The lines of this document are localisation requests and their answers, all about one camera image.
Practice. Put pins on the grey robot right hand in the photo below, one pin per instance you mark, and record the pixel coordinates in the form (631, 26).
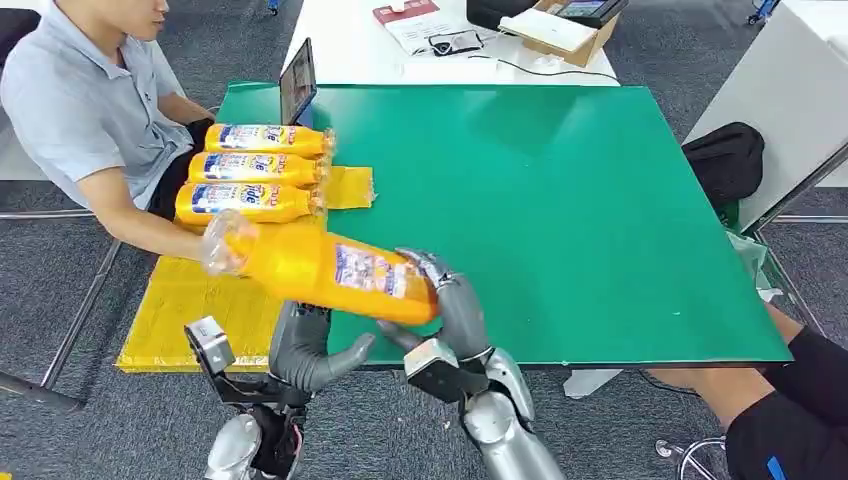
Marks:
(460, 318)

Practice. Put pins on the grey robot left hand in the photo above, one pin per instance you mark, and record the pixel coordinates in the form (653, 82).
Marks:
(301, 358)

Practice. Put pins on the orange drink bottle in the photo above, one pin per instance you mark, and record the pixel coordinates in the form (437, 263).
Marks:
(252, 169)
(238, 202)
(265, 140)
(318, 272)

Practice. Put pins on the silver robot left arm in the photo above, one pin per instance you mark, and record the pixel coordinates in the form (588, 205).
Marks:
(232, 447)

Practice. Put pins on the yellow sheet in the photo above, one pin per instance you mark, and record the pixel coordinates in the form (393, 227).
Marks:
(192, 311)

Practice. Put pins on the green table mat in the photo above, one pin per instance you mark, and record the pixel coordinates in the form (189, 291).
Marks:
(563, 212)

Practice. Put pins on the metal table leg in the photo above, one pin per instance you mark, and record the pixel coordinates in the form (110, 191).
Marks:
(79, 314)

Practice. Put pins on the black tablet on stand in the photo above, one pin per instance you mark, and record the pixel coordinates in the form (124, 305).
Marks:
(297, 83)

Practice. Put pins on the black phone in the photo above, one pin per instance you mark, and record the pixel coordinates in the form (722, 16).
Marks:
(456, 42)

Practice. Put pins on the clear plastic bag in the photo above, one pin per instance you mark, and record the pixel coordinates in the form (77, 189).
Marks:
(748, 262)

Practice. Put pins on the red and white booklet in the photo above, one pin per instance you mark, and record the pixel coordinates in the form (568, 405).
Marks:
(411, 23)

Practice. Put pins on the flat white box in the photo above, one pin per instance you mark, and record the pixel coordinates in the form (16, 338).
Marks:
(546, 30)

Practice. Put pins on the black bag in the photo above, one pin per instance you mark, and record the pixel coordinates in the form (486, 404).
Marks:
(493, 13)

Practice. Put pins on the cardboard box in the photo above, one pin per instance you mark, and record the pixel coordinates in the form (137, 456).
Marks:
(596, 43)

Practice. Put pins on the black backpack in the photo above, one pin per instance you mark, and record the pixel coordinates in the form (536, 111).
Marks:
(725, 162)

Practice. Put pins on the black device with screen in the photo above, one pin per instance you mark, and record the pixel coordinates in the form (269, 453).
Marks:
(590, 9)

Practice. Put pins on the person in grey shirt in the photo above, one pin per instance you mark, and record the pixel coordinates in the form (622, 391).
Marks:
(73, 112)

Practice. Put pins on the person in black shorts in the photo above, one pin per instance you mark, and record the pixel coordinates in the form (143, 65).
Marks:
(782, 430)

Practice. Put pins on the white side table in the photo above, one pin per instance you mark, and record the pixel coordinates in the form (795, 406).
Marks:
(775, 99)

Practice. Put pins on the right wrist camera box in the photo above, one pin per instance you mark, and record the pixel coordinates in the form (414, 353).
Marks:
(437, 371)

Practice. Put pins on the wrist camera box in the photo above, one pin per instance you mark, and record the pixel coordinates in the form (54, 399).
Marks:
(208, 344)
(437, 371)

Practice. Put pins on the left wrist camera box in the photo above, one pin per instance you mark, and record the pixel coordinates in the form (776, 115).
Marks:
(208, 344)

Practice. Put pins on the blue cart frame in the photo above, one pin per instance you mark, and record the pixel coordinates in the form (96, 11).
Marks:
(765, 10)

